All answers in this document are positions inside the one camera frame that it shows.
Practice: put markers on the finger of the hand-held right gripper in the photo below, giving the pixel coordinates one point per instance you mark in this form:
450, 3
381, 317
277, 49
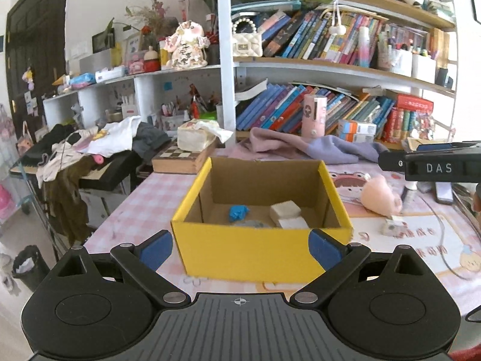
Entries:
390, 161
451, 147

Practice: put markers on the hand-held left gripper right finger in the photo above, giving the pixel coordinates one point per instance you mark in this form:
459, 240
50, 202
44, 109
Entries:
324, 248

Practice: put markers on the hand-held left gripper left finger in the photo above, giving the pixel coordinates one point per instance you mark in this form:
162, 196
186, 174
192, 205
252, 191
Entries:
158, 250

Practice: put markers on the pink squishy toy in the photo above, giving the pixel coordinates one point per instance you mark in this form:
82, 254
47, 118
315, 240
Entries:
379, 197

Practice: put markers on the small spray bottle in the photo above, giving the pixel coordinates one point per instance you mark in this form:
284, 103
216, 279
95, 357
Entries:
409, 195

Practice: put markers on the white charger plug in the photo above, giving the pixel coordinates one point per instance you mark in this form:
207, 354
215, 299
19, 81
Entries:
293, 223

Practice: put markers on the white foam blocks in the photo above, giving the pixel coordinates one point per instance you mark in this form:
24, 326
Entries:
284, 210

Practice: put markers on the small white printed box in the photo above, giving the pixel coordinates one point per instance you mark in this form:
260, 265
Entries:
392, 227

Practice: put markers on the yellow cardboard box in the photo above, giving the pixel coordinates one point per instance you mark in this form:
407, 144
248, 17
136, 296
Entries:
244, 255

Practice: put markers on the blue tape wad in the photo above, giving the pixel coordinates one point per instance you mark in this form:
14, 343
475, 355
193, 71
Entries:
237, 212

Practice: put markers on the pink cylindrical container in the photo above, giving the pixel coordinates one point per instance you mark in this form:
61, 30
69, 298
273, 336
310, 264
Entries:
315, 114

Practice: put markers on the dark smartphone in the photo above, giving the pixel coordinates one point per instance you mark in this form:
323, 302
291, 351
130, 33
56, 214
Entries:
443, 192

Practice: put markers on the brown paper envelope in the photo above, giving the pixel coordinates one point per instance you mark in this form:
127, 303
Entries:
413, 143

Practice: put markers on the colourful sticker decoration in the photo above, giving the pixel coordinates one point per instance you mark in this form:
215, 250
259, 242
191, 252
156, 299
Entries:
422, 126

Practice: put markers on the orange blue white carton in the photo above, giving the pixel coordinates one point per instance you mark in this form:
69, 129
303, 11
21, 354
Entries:
357, 126
355, 137

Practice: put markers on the red books set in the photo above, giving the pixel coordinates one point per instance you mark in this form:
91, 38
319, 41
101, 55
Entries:
413, 103

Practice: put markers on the small black device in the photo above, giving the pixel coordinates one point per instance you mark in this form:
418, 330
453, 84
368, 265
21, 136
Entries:
443, 77

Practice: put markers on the black side table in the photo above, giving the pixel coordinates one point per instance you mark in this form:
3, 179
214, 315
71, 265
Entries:
112, 173

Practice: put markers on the wooden chessboard box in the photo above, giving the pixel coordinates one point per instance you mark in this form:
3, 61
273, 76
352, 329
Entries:
184, 160

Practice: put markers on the row of yellow books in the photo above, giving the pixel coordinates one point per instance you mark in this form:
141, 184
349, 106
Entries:
439, 47

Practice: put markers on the pink gradient tube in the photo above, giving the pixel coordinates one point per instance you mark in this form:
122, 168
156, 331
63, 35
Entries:
363, 47

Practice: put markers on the cream tissue box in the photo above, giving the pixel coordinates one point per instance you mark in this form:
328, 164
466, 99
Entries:
195, 137

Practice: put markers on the mauve cloth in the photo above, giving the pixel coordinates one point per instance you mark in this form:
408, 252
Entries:
270, 141

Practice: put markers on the pile of clothes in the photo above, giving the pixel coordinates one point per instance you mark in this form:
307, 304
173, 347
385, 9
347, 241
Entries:
112, 135

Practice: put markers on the clear pen cup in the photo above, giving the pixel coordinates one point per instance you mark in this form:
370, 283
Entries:
173, 121

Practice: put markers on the black trash bin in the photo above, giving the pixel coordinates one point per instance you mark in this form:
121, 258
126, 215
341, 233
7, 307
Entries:
28, 267

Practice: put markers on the row of blue books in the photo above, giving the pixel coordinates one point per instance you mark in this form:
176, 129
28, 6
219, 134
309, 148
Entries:
270, 109

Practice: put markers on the green pen cup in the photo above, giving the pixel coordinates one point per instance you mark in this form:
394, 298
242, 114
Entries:
208, 116

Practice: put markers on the white rabbit pen holder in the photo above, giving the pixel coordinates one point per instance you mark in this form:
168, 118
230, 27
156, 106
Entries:
129, 109

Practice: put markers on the row of colourful books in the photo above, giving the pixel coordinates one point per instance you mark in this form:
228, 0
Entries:
315, 34

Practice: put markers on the white low shelf unit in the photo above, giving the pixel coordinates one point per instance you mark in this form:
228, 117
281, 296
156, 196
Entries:
90, 101

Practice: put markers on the blue wipes pack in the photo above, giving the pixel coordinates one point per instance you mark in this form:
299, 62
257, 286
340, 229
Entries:
80, 79

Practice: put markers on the cream quilted handbag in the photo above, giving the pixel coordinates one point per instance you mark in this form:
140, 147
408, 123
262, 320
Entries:
246, 43

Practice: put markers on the white bookshelf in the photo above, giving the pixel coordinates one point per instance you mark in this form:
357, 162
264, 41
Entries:
225, 64

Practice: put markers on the pink cat figurine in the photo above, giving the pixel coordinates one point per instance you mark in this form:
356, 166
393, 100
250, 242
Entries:
186, 47

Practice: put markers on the dried flower bouquet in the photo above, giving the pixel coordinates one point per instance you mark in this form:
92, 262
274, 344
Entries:
154, 17

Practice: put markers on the dark wooden door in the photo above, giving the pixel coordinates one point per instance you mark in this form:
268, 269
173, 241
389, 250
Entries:
37, 45

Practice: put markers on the black photo frame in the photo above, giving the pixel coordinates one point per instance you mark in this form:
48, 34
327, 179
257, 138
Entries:
103, 40

